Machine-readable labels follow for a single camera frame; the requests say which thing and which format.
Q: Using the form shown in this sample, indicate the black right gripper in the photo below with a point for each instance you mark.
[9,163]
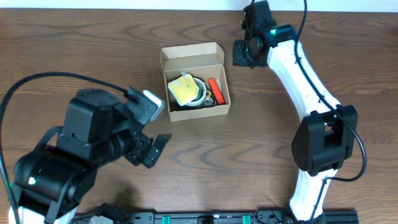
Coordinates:
[241,54]

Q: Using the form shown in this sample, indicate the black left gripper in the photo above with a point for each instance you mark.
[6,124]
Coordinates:
[143,149]

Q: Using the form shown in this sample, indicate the brown cardboard box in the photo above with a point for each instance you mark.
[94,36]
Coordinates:
[203,61]

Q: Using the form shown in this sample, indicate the red stapler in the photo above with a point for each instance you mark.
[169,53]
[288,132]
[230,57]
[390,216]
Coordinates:
[216,91]

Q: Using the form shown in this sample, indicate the beige masking tape roll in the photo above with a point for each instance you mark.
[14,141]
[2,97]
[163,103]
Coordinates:
[201,94]

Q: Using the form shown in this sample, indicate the black teardrop tape measure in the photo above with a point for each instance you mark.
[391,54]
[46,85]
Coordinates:
[209,100]

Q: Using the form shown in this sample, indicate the yellow sticky note pad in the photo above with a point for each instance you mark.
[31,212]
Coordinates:
[184,89]

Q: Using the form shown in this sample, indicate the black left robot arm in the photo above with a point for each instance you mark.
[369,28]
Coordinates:
[98,129]

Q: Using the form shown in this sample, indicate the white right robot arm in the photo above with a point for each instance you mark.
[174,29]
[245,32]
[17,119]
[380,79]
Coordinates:
[326,133]

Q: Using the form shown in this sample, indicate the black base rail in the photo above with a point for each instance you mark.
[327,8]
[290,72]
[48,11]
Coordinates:
[262,216]

